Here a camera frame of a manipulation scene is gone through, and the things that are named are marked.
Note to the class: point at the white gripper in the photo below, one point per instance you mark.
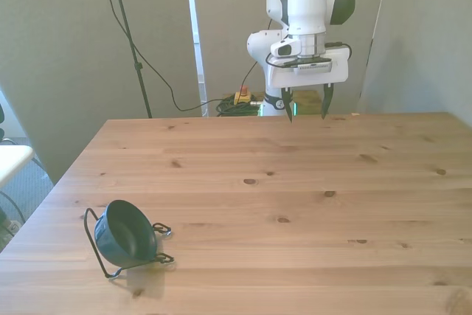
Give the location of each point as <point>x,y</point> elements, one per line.
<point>313,79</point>

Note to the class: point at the dark blue bowl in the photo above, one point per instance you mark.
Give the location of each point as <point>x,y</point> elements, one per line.
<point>125,234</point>

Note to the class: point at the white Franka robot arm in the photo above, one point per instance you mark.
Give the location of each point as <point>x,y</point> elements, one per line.
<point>306,5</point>

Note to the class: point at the yellow emergency stop box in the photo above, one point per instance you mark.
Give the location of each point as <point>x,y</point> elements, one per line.
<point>242,96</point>

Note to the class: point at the white side table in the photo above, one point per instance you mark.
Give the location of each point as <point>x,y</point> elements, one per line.
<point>13,158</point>

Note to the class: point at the ribbed white wrist camera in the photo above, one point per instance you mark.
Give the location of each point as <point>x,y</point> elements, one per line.
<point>313,69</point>

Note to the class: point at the white vertical frame strip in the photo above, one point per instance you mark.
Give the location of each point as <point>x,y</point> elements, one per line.
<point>197,34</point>

